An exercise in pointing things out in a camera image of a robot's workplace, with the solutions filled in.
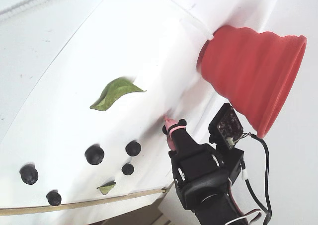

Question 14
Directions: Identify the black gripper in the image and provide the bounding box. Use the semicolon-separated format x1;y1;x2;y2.
163;114;245;212

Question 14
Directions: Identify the red collapsible cup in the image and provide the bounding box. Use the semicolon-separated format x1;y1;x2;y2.
197;25;308;139

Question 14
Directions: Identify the servo wire bundle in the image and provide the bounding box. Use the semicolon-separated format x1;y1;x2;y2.
223;182;264;225

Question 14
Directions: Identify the white mat sheet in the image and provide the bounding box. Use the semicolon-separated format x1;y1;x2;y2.
0;0;217;211

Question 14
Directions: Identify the small green leaf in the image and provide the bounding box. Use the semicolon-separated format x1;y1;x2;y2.
96;181;117;196

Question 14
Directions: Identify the clear thin rod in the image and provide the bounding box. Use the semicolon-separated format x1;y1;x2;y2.
178;16;215;41

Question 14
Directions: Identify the thin wooden stick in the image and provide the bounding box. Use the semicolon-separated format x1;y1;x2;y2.
0;188;167;216

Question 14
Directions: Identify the large green leaf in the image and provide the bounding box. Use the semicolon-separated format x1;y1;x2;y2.
89;77;148;112

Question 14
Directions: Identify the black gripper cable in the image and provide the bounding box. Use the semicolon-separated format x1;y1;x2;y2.
240;169;268;217
248;133;274;225

